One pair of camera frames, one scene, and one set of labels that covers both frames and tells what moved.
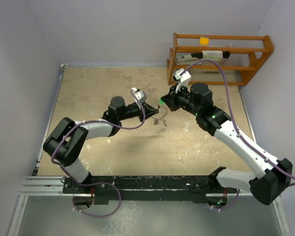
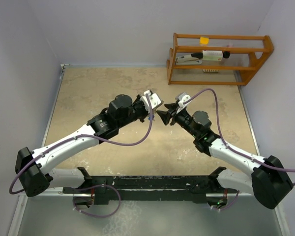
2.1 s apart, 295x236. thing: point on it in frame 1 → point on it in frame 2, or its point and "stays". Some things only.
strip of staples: x=210 y=70 stays
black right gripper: x=170 y=99 → x=165 y=115
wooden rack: x=221 y=60 stays
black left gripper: x=148 y=110 stays
